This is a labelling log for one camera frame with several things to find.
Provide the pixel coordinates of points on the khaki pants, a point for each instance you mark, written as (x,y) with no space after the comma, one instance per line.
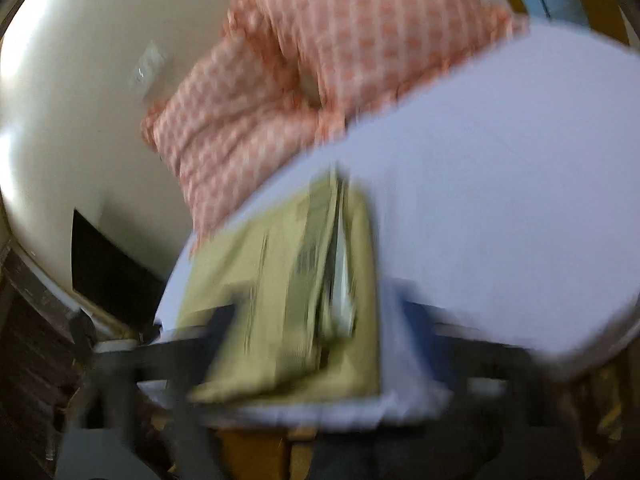
(280,270)

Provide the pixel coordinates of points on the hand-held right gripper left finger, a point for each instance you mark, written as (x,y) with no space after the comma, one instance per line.
(210,327)

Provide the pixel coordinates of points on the white wall switch plate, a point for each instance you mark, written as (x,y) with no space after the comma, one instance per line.
(148,72)

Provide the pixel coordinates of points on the orange patterned pillow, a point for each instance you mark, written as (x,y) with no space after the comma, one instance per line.
(230,140)
(380,25)

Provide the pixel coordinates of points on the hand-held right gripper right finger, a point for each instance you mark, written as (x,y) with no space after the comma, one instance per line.
(417,325)

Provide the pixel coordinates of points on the bed with white sheet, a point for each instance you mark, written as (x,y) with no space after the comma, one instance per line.
(500,200)

